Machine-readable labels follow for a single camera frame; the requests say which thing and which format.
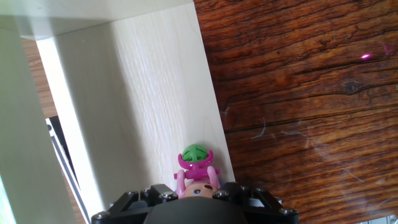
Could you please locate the cream wooden shelf box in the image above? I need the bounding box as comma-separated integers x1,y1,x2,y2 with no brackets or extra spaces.
0,0,236,224

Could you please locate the white strip with black dot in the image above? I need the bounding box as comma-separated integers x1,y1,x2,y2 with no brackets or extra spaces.
45,116,91,224

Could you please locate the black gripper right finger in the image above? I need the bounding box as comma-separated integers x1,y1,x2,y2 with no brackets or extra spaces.
213,181,300,224

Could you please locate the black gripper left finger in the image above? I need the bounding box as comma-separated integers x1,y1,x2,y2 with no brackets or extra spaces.
91,183,179,224

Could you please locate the wood grain mat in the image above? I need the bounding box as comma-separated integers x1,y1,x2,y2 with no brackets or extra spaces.
21,0,398,224

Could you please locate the pink toy figure green ball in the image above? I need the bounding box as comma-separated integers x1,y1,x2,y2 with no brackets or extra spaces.
173,143,222,200

